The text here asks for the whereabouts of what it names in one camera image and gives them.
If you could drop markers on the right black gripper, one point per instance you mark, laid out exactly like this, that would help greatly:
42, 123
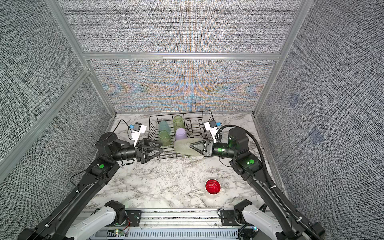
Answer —
208, 151

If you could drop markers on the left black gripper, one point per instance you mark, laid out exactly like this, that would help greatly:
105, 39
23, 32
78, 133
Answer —
141, 153

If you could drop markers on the pale green translucent cup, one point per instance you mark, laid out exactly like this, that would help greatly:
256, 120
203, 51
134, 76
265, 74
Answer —
183, 147

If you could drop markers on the lilac plastic cup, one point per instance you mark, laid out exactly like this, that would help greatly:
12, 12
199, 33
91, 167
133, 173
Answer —
180, 134

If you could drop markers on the black wire dish rack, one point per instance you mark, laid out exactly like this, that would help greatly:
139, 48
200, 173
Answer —
194, 126

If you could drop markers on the teal translucent cup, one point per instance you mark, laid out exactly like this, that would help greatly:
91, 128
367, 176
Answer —
164, 126

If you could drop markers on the tall green glass cup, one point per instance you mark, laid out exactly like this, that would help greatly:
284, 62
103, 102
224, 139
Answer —
178, 122

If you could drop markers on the red and white cup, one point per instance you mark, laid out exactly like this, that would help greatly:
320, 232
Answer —
212, 188

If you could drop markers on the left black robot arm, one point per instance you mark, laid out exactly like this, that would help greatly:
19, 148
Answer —
111, 151

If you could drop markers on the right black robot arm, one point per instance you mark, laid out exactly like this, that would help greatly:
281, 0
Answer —
247, 160

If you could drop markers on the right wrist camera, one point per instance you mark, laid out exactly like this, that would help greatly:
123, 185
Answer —
213, 127

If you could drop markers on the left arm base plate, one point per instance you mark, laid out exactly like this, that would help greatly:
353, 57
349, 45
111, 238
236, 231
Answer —
130, 218

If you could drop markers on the aluminium front rail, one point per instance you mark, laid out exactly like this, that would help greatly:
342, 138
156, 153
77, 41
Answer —
183, 223

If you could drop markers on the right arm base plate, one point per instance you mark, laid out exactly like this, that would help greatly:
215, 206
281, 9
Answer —
228, 218

